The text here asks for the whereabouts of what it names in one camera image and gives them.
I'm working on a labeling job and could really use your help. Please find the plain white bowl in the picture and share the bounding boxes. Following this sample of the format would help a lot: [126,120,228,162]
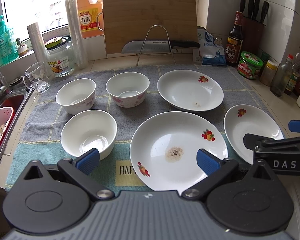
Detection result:
[61,109,117,160]

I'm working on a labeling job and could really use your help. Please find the large stained white plate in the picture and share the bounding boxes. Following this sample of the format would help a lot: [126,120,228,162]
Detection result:
[130,111,228,193]

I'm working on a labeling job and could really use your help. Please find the white bowl faint flowers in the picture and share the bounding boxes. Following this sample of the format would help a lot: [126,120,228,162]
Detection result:
[56,78,96,115]

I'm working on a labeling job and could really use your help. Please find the white bowl pink flowers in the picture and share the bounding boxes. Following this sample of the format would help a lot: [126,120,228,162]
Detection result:
[106,72,150,108]

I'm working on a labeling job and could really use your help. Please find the steel kitchen faucet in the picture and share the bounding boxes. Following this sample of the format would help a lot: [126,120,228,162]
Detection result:
[0,71,12,97]

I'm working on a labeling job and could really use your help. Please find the clear glass bottle red cap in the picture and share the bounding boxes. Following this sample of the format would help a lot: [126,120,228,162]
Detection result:
[270,54,294,97]

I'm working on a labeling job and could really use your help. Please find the grey blue checked mat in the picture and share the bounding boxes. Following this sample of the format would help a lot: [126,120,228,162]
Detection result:
[5,64,269,193]

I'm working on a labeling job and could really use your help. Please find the yellow lid spice jar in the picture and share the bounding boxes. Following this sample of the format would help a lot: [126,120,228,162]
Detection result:
[260,60,278,86]

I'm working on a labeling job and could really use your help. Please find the green lid sauce jar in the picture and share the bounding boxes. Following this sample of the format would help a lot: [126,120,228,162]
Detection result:
[237,51,263,80]

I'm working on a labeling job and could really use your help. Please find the green cap small jar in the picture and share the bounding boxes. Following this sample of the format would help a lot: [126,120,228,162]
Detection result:
[260,51,270,64]

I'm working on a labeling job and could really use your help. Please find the stainless steel sink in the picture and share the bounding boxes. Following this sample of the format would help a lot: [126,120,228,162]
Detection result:
[0,82,32,161]

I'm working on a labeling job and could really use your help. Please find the dark vinegar bottle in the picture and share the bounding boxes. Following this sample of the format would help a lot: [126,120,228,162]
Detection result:
[225,11,243,66]

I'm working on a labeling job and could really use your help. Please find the blue white salt bag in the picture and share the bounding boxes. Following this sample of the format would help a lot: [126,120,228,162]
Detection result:
[193,29,226,66]

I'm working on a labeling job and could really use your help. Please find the clear glass mug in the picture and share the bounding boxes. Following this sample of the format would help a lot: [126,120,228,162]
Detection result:
[23,61,50,94]

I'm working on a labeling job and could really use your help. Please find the glass jar green lid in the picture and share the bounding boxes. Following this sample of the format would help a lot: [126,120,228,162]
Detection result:
[45,37,75,77]

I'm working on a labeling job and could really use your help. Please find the dark red knife block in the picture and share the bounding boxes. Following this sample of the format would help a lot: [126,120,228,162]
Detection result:
[242,0,269,55]

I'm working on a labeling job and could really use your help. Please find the short plastic wrap roll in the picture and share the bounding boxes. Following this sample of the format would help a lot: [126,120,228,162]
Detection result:
[27,22,53,80]

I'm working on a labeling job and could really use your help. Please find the small potted plant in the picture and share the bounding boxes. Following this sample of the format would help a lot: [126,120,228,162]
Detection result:
[16,37,29,57]

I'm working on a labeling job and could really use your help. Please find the green dish soap bottle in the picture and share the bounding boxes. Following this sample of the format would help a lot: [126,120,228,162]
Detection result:
[0,15,19,64]

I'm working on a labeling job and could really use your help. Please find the tall plastic wrap roll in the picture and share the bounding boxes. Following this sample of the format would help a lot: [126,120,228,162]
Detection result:
[65,0,88,69]

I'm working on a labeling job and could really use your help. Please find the bamboo cutting board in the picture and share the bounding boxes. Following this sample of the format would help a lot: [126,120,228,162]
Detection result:
[103,0,198,54]

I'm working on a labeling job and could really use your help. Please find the orange cooking wine jug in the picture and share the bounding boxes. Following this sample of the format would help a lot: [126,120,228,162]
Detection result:
[77,0,104,38]

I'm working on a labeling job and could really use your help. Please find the metal wire board stand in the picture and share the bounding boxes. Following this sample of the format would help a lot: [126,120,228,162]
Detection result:
[135,24,177,67]

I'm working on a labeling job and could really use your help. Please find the kitchen knife black handle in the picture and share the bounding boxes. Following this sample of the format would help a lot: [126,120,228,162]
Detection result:
[121,40,200,54]

